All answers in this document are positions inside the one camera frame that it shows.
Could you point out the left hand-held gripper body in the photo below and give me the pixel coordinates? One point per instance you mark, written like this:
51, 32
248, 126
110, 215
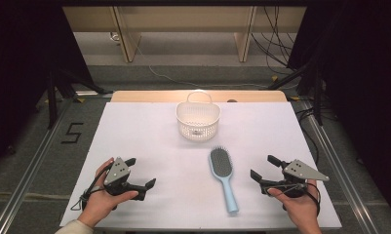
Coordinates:
117, 170

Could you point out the light blue hairbrush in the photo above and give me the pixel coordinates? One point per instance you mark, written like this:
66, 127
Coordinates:
221, 165

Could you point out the white plastic basket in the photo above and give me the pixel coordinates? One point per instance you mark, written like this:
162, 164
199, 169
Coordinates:
198, 125

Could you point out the white table mat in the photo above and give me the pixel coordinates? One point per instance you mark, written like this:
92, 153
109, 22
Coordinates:
157, 146

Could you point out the black metal stand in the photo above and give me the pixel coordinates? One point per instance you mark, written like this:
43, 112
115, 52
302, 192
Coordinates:
318, 104
52, 104

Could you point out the person's right hand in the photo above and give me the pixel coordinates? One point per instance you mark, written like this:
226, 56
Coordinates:
300, 208

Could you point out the black curtain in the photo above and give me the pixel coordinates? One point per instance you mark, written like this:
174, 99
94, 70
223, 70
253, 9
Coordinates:
362, 81
24, 65

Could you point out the light wooden desk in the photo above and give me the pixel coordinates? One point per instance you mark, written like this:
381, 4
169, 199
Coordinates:
183, 19

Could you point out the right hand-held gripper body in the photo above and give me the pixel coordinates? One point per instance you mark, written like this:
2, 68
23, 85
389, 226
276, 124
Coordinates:
297, 172

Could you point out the aluminium floor rail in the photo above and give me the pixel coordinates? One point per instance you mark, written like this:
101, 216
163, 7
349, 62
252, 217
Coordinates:
342, 172
27, 172

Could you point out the person's left hand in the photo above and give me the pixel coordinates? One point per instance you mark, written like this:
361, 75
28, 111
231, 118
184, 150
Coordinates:
100, 201

